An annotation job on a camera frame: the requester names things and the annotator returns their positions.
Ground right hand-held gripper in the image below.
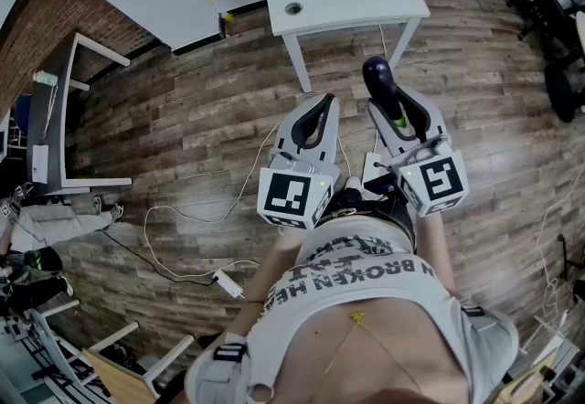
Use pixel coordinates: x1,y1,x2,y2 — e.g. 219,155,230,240
367,86,470,218

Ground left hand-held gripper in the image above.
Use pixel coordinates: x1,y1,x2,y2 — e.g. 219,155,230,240
257,92,342,231

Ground person's left forearm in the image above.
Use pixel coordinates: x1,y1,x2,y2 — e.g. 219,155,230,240
227,223,312,339

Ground person's right forearm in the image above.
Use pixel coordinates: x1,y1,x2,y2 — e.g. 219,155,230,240
412,209,457,303

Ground white floor adapter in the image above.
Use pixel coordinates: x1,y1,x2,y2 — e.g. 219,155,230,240
362,153,384,194

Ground black shorts with belt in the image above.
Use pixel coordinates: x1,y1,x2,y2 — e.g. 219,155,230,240
319,185,417,252

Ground white printed shirt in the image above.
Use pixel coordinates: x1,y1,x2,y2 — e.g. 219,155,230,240
185,215,520,404

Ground white power strip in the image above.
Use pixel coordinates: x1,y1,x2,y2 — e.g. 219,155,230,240
213,269,246,299

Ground black tripod stand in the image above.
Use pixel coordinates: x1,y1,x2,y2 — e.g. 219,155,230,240
559,233,585,303

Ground person's bare chest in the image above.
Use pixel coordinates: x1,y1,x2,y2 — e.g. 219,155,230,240
292,299,470,404

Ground grey side table white legs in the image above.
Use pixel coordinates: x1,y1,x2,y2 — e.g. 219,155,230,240
26,30,133,198

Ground pale green packet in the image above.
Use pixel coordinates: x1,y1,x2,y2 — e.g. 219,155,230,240
32,70,59,88

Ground white device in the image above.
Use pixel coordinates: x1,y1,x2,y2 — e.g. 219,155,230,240
31,144,50,184

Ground wooden top white leg table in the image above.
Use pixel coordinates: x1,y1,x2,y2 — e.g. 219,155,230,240
81,321,196,404

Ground white metal rack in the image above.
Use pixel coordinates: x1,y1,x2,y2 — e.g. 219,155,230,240
0,299,115,404

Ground thin white cable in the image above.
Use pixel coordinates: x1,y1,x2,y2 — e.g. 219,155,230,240
533,166,585,325

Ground gold necklace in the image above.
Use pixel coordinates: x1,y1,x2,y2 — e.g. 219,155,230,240
319,310,424,394

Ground long white floor cable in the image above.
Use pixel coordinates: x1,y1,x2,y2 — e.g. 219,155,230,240
144,121,282,282

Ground black floor cable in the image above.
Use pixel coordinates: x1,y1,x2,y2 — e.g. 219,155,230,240
98,228,218,287

